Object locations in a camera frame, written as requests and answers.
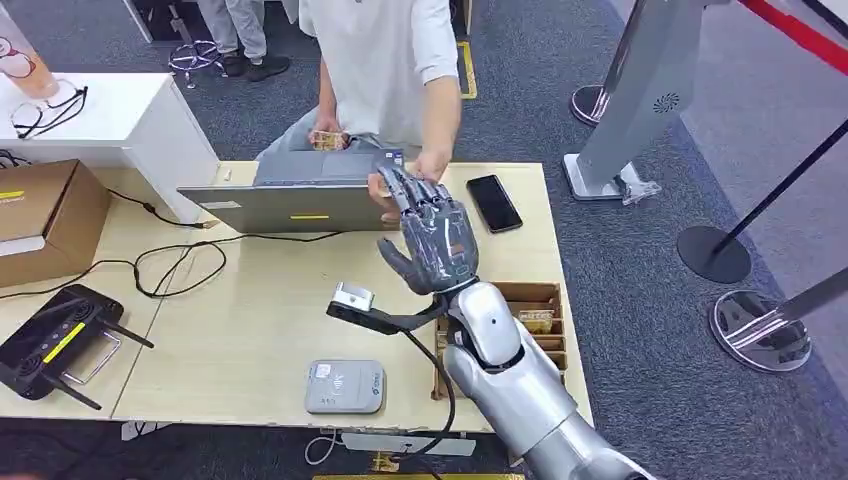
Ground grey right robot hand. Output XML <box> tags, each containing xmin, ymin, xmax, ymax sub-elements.
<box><xmin>376</xmin><ymin>164</ymin><xmax>480</xmax><ymax>297</ymax></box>

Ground person's left hand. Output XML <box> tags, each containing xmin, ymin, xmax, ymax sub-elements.
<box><xmin>366</xmin><ymin>151</ymin><xmax>454</xmax><ymax>225</ymax></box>

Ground person's right hand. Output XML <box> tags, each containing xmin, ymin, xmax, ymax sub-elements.
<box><xmin>308</xmin><ymin>117</ymin><xmax>350</xmax><ymax>145</ymax></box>

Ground black smartphone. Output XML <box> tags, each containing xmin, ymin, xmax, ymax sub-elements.
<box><xmin>464</xmin><ymin>173</ymin><xmax>525</xmax><ymax>235</ymax></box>

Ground person seated at desk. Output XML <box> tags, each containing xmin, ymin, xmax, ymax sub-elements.
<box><xmin>254</xmin><ymin>0</ymin><xmax>464</xmax><ymax>225</ymax></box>

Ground grey laptop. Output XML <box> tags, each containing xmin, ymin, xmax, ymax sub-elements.
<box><xmin>176</xmin><ymin>148</ymin><xmax>407</xmax><ymax>235</ymax></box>

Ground yellow floor tape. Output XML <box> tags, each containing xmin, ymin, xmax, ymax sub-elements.
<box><xmin>455</xmin><ymin>40</ymin><xmax>479</xmax><ymax>101</ymax></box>

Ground gold card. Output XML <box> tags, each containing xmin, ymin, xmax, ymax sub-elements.
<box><xmin>517</xmin><ymin>309</ymin><xmax>556</xmax><ymax>335</ymax></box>

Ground standing person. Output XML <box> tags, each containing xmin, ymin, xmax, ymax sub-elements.
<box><xmin>195</xmin><ymin>0</ymin><xmax>292</xmax><ymax>83</ymax></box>

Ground chrome chair base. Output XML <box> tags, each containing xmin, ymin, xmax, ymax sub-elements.
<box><xmin>166</xmin><ymin>38</ymin><xmax>224</xmax><ymax>90</ymax></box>

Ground wooden card box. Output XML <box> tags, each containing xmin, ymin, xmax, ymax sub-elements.
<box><xmin>431</xmin><ymin>280</ymin><xmax>570</xmax><ymax>403</ymax></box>

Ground small round chrome base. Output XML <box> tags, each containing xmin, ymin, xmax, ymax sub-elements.
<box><xmin>568</xmin><ymin>83</ymin><xmax>611</xmax><ymax>128</ymax></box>

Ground grey card reader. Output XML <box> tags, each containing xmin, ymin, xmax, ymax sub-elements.
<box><xmin>303</xmin><ymin>358</ymin><xmax>388</xmax><ymax>417</ymax></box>

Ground white cabinet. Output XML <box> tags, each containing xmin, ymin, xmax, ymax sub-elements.
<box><xmin>0</xmin><ymin>71</ymin><xmax>222</xmax><ymax>226</ymax></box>

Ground white flat panel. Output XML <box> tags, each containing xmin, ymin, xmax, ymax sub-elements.
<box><xmin>340</xmin><ymin>431</ymin><xmax>478</xmax><ymax>459</ymax></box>

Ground grey slanted kiosk stand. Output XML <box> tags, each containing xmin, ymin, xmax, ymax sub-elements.
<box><xmin>562</xmin><ymin>0</ymin><xmax>709</xmax><ymax>206</ymax></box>

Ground black stanchion with round base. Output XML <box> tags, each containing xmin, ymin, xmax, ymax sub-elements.
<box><xmin>676</xmin><ymin>118</ymin><xmax>848</xmax><ymax>285</ymax></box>

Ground black eyeglasses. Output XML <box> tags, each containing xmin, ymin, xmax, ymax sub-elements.
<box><xmin>9</xmin><ymin>85</ymin><xmax>90</xmax><ymax>141</ymax></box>

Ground brown cardboard box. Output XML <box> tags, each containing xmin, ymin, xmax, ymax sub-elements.
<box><xmin>0</xmin><ymin>158</ymin><xmax>113</xmax><ymax>290</ymax></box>

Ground printed drink cup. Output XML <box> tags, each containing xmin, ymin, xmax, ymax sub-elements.
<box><xmin>0</xmin><ymin>2</ymin><xmax>62</xmax><ymax>101</ymax></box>

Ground chrome stanchion with round base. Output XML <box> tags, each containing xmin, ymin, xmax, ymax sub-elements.
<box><xmin>708</xmin><ymin>266</ymin><xmax>848</xmax><ymax>374</ymax></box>

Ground black router with antennas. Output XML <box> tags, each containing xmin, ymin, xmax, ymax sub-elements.
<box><xmin>0</xmin><ymin>284</ymin><xmax>156</xmax><ymax>413</ymax></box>

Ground red barrier belt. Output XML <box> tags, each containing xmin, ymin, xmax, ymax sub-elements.
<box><xmin>737</xmin><ymin>0</ymin><xmax>848</xmax><ymax>78</ymax></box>

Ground pale wrist camera on mount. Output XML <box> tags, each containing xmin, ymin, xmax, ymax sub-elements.
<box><xmin>325</xmin><ymin>282</ymin><xmax>453</xmax><ymax>337</ymax></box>

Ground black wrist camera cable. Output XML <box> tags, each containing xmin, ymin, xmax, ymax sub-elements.
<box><xmin>389</xmin><ymin>327</ymin><xmax>460</xmax><ymax>464</ymax></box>

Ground short black cable with plug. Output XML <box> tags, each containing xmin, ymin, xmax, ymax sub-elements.
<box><xmin>107</xmin><ymin>189</ymin><xmax>222</xmax><ymax>231</ymax></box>

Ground long black cable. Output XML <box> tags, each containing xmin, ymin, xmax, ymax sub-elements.
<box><xmin>0</xmin><ymin>229</ymin><xmax>347</xmax><ymax>303</ymax></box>

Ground white cable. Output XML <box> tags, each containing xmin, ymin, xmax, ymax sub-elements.
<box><xmin>303</xmin><ymin>428</ymin><xmax>340</xmax><ymax>468</ymax></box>

